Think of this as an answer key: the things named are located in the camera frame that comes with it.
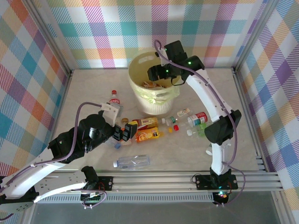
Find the orange label bottle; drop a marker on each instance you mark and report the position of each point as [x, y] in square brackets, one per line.
[149, 84]

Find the orange juice bottle yellow cap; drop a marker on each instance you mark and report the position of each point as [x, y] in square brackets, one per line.
[147, 135]

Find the clear water bottle blue cap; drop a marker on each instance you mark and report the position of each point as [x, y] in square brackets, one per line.
[118, 146]

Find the amber tea bottle yellow label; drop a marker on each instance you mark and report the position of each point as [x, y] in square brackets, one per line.
[147, 121]

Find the cola bottle red cap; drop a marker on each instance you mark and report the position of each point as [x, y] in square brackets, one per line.
[115, 101]

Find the large clear water bottle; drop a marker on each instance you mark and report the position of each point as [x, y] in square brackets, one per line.
[133, 161]

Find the red white label bottle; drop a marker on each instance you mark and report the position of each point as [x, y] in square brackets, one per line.
[201, 116]

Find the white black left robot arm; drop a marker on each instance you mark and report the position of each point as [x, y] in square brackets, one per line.
[60, 184]

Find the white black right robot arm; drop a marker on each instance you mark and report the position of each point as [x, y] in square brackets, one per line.
[205, 93]

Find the yellow-green bin liner bag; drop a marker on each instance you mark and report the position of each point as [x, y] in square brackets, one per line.
[151, 99]

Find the cream plastic waste bin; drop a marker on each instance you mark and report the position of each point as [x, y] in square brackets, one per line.
[154, 108]

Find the small white yogurt bottle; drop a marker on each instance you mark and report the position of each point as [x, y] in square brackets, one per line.
[183, 112]

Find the green terminal circuit board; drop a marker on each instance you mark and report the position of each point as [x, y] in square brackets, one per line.
[91, 200]

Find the circuit board with lit LEDs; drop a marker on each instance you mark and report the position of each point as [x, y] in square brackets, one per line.
[222, 195]

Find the aluminium side rail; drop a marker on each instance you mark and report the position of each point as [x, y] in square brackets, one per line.
[244, 105]
[65, 93]

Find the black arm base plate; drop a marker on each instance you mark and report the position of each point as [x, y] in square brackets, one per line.
[203, 183]
[106, 183]

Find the wide aluminium base rail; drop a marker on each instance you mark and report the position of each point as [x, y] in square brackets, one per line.
[151, 182]

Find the aluminium corner post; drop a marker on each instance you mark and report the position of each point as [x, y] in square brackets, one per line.
[254, 35]
[51, 35]

